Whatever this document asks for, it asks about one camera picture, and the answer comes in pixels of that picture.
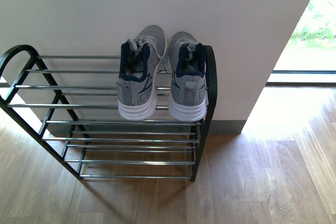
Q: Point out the grey knit sneaker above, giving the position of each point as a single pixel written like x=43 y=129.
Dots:
x=141 y=59
x=187 y=100

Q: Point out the black metal shoe rack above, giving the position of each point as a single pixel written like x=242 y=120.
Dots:
x=68 y=105

